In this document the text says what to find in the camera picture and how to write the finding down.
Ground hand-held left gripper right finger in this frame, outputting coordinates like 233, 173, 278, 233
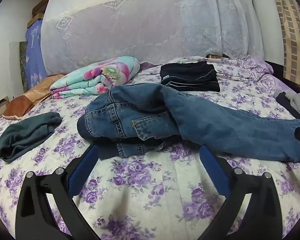
199, 144, 283, 240

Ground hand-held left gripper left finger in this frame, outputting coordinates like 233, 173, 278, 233
15, 143, 100, 240

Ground blue denim jeans pants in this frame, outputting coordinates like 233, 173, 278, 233
77, 83, 300, 163

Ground grey clothing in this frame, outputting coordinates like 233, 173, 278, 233
273, 88, 300, 120

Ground dark teal garment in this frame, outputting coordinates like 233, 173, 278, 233
0, 112, 63, 163

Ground purple floral bedsheet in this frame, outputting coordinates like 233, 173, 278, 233
0, 55, 300, 240

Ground folded teal pink floral blanket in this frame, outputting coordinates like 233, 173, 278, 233
49, 56, 141, 99

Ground orange pillow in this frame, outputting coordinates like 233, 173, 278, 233
2, 73, 68, 120

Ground folded black garment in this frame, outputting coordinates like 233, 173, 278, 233
160, 61, 221, 92

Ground beige checked curtain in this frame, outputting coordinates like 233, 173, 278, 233
268, 0, 300, 86

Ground framed picture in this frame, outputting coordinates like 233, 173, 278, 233
19, 41, 31, 93

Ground blue wrapped mattress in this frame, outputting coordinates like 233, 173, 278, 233
25, 19, 48, 90

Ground white lace cover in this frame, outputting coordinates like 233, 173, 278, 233
40, 0, 264, 77

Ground cardboard box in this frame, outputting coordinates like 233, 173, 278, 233
27, 0, 51, 28

